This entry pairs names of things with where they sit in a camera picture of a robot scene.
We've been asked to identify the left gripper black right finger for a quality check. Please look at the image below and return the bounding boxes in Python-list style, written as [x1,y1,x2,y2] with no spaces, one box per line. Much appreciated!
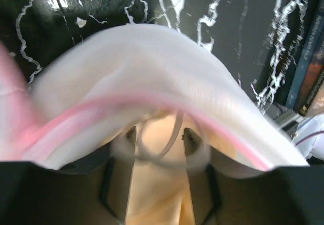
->
[182,127,324,225]

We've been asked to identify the dark paperback book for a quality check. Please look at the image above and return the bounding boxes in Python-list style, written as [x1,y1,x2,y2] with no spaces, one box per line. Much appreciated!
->
[285,0,323,110]

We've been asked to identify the beige bra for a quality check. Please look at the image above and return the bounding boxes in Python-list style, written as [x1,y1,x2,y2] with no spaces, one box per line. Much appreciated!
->
[111,109,238,225]

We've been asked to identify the white pink-trimmed mesh laundry bag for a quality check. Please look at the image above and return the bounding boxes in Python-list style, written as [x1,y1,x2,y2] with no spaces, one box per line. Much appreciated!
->
[1,24,307,171]

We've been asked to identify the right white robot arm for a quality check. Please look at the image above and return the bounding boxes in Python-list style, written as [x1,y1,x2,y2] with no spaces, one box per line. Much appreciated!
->
[268,103,323,165]

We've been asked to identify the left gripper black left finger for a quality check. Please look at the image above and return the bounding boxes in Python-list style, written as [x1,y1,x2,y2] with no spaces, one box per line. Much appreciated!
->
[1,141,133,224]

